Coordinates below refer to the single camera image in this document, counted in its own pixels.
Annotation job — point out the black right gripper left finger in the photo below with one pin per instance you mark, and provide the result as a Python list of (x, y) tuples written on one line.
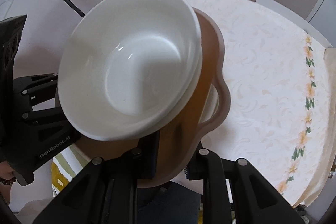
[(139, 163)]

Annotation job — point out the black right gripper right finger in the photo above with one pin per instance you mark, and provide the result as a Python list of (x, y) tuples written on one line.
[(215, 173)]

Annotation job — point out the brown square basin bowl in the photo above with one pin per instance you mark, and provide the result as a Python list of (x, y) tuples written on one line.
[(205, 110)]

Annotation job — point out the white deep bowl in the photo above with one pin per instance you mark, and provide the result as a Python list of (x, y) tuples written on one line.
[(129, 67)]

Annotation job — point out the person's left hand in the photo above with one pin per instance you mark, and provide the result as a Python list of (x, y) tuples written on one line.
[(7, 173)]

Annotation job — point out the floral cream tablecloth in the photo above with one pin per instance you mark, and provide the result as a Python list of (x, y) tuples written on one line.
[(282, 87)]

